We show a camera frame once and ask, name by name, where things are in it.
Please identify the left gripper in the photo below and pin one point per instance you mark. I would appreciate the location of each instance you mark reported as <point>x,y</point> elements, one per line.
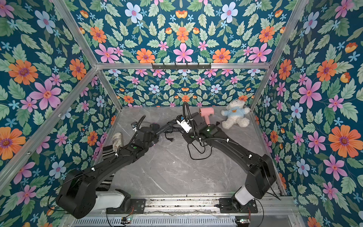
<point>150,135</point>

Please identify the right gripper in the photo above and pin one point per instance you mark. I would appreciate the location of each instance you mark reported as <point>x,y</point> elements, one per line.
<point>177,123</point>

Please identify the pink hair dryer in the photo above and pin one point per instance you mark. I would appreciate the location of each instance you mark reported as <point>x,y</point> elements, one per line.
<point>206,113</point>

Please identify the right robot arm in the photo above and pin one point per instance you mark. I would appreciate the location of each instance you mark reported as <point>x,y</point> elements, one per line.
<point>260,171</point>

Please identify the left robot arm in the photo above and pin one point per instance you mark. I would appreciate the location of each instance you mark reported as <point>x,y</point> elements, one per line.
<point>79,196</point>

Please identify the rolled beige cloth bundle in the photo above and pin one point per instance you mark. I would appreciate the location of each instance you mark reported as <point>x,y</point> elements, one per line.
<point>117,141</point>

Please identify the white teddy bear blue shirt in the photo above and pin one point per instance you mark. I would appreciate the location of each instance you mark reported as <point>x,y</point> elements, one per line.
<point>236,112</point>

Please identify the white slotted vent strip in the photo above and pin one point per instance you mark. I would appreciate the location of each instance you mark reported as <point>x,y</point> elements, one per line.
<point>158,221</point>

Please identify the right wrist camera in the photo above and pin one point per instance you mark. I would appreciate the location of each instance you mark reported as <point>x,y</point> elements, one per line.
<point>185,125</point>

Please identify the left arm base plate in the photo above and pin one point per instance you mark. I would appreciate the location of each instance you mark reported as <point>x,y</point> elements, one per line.
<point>134,206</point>

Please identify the black hook rail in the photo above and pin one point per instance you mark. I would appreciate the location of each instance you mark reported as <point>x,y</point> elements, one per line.
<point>181,66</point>

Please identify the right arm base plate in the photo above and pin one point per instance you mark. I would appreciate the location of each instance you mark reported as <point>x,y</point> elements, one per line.
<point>229,205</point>

